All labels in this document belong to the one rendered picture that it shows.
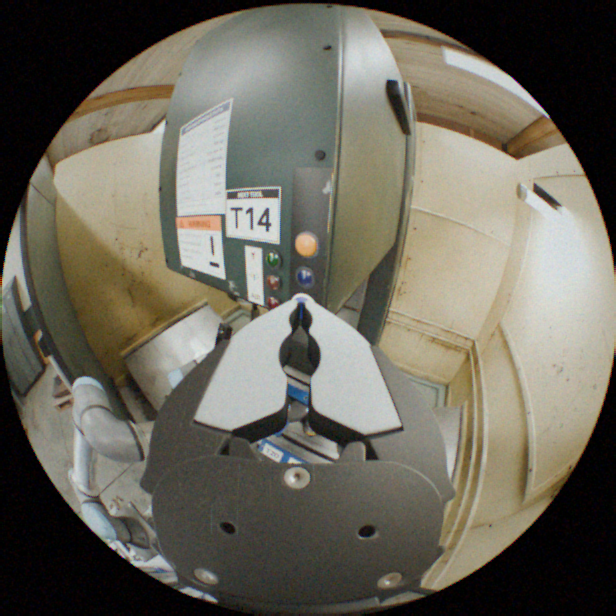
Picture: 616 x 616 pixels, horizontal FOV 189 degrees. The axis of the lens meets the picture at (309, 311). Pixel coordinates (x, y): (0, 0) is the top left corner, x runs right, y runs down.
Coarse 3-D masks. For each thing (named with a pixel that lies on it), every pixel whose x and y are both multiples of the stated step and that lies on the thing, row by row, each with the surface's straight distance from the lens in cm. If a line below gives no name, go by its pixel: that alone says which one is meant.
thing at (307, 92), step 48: (192, 48) 79; (240, 48) 47; (288, 48) 36; (336, 48) 31; (384, 48) 71; (192, 96) 51; (240, 96) 35; (288, 96) 29; (336, 96) 25; (384, 96) 49; (240, 144) 31; (288, 144) 26; (336, 144) 23; (384, 144) 44; (288, 192) 25; (336, 192) 23; (384, 192) 47; (240, 240) 31; (288, 240) 25; (336, 240) 24; (384, 240) 57; (240, 288) 34; (288, 288) 27; (336, 288) 27
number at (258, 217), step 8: (248, 208) 29; (256, 208) 28; (264, 208) 27; (272, 208) 26; (248, 216) 29; (256, 216) 28; (264, 216) 27; (272, 216) 26; (248, 224) 29; (256, 224) 28; (264, 224) 27; (272, 224) 26; (248, 232) 29; (256, 232) 28; (264, 232) 27; (272, 232) 26
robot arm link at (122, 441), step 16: (96, 416) 49; (112, 416) 51; (96, 432) 48; (112, 432) 47; (128, 432) 48; (144, 432) 50; (96, 448) 51; (112, 448) 48; (128, 448) 47; (144, 448) 49
